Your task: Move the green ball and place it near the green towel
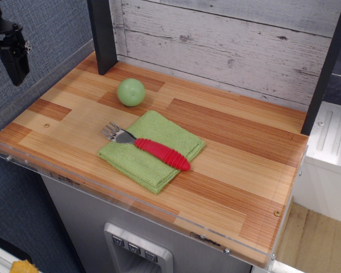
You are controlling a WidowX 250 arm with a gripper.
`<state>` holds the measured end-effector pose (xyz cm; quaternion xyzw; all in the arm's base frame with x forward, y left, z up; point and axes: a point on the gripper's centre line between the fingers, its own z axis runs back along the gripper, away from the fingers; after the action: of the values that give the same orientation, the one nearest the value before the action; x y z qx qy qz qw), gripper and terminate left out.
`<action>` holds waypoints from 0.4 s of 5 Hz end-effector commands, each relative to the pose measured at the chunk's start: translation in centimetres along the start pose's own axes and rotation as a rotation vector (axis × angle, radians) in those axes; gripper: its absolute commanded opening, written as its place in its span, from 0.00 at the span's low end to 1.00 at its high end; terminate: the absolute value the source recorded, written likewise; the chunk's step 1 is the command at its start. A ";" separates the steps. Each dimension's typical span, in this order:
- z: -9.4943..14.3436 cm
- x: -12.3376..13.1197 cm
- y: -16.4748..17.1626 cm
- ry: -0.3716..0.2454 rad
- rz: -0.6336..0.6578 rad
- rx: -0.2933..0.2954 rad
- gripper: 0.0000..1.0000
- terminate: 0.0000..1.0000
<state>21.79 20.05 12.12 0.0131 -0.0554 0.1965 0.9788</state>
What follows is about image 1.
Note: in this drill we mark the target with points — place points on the black right post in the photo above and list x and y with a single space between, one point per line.
326 72

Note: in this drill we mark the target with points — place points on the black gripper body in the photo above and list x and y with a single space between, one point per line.
13 46

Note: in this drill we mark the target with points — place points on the yellow object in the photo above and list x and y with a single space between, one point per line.
23 266

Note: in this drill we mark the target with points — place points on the green ball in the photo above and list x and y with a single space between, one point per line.
131 92

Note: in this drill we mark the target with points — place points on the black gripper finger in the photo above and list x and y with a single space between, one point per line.
16 66

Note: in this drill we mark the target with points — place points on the black left post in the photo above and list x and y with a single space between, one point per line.
103 36

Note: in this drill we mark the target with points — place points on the green folded towel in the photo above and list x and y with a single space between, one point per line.
142 167

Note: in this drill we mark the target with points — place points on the red handled fork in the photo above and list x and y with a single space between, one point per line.
167 155

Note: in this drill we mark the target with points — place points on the black post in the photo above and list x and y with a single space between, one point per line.
103 36
326 72

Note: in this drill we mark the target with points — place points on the grey toy fridge cabinet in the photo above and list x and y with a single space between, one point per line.
85 215

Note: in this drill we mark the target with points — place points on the white wood backboard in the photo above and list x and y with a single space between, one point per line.
267 50

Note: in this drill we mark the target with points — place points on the white toy sink counter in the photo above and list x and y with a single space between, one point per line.
318 185

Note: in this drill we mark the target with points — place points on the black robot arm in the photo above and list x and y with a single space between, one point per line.
14 51

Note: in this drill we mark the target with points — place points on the silver dispenser panel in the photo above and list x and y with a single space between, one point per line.
136 250

